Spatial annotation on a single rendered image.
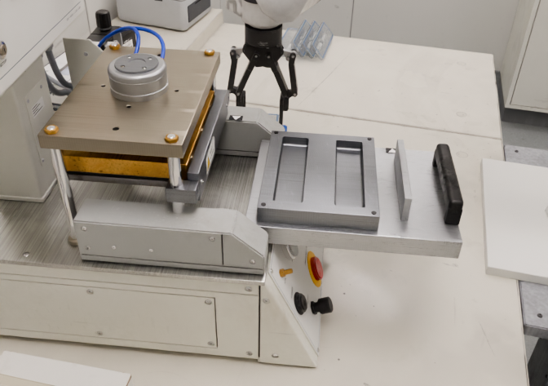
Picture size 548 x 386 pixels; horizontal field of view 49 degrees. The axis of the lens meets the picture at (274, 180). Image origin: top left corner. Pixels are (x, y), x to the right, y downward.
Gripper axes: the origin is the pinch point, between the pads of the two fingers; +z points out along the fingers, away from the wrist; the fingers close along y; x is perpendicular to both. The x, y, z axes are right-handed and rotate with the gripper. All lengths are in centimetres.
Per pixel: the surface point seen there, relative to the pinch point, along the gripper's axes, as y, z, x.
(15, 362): -27, 1, -67
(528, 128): 120, 85, 145
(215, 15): -21, 6, 69
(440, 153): 30, -16, -37
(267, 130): 3.1, -13.8, -29.5
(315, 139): 11.0, -14.8, -33.3
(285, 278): 8, -3, -53
